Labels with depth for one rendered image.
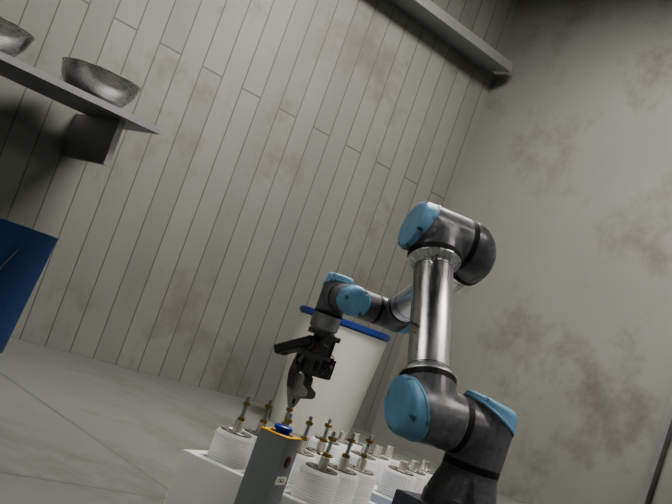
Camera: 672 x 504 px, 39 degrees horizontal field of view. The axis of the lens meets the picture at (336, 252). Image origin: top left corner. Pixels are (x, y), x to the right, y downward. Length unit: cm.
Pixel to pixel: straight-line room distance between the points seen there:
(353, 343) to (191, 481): 271
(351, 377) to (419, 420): 310
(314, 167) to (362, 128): 44
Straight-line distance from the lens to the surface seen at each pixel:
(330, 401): 488
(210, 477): 222
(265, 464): 201
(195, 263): 528
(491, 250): 209
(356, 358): 488
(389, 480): 265
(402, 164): 616
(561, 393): 562
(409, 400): 180
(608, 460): 540
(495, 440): 189
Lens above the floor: 55
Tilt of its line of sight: 5 degrees up
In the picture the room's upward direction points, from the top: 20 degrees clockwise
